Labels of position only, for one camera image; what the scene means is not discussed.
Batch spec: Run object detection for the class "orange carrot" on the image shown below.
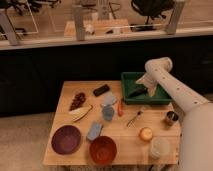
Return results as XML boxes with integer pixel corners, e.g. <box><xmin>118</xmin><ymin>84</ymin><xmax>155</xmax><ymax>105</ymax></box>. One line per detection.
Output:
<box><xmin>117</xmin><ymin>99</ymin><xmax>123</xmax><ymax>117</ymax></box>

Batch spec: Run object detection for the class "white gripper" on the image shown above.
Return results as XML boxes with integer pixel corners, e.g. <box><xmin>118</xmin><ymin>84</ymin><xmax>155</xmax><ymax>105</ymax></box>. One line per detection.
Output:
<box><xmin>136</xmin><ymin>73</ymin><xmax>157</xmax><ymax>97</ymax></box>

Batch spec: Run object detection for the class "white paper cup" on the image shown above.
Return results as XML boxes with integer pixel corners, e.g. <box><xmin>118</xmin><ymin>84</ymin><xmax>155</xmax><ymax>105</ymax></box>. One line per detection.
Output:
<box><xmin>149</xmin><ymin>137</ymin><xmax>171</xmax><ymax>159</ymax></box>

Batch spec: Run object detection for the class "black dish brush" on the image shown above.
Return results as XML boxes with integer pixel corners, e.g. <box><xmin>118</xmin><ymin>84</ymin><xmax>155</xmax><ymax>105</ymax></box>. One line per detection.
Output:
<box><xmin>128</xmin><ymin>88</ymin><xmax>147</xmax><ymax>98</ymax></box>

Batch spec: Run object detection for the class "small metal cup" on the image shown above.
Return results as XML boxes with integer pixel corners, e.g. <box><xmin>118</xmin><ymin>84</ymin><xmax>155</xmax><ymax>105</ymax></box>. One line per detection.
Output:
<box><xmin>165</xmin><ymin>111</ymin><xmax>179</xmax><ymax>126</ymax></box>

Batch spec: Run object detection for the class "brown grape bunch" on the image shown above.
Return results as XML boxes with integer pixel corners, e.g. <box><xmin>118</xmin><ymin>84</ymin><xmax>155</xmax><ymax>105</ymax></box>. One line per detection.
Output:
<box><xmin>70</xmin><ymin>92</ymin><xmax>86</xmax><ymax>110</ymax></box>

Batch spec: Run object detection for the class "green plastic tray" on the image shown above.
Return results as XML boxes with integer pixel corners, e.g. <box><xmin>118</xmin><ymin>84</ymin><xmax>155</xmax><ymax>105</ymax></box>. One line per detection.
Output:
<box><xmin>121</xmin><ymin>72</ymin><xmax>171</xmax><ymax>105</ymax></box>

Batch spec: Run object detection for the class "metal spoon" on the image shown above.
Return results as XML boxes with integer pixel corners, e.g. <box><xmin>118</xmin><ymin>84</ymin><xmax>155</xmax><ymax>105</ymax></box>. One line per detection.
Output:
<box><xmin>126</xmin><ymin>111</ymin><xmax>143</xmax><ymax>127</ymax></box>

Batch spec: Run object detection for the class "black office chair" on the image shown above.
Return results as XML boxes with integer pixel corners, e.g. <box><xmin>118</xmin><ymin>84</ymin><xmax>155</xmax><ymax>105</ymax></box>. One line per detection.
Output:
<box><xmin>131</xmin><ymin>0</ymin><xmax>174</xmax><ymax>24</ymax></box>

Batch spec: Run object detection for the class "red bowl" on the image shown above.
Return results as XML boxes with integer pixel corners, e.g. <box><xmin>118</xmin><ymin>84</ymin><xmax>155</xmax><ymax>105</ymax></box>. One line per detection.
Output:
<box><xmin>89</xmin><ymin>136</ymin><xmax>117</xmax><ymax>165</ymax></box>

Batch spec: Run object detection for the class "wooden background bench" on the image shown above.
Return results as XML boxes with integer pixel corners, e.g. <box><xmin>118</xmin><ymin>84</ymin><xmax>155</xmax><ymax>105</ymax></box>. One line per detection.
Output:
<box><xmin>64</xmin><ymin>19</ymin><xmax>131</xmax><ymax>37</ymax></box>

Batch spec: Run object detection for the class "wooden table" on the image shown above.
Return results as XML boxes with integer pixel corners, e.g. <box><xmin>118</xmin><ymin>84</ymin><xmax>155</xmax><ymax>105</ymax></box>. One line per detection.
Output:
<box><xmin>43</xmin><ymin>81</ymin><xmax>180</xmax><ymax>166</ymax></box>

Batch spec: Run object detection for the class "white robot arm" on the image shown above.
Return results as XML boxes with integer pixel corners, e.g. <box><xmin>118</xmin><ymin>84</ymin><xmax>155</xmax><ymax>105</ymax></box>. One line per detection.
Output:
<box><xmin>136</xmin><ymin>57</ymin><xmax>213</xmax><ymax>171</ymax></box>

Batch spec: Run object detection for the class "purple bowl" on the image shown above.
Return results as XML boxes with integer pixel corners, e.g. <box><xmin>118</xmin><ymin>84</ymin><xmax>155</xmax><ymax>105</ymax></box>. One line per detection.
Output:
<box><xmin>51</xmin><ymin>125</ymin><xmax>81</xmax><ymax>155</ymax></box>

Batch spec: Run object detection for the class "black rectangular block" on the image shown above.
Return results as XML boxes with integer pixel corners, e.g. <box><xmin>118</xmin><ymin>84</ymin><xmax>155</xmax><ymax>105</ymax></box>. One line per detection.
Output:
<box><xmin>93</xmin><ymin>84</ymin><xmax>110</xmax><ymax>97</ymax></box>

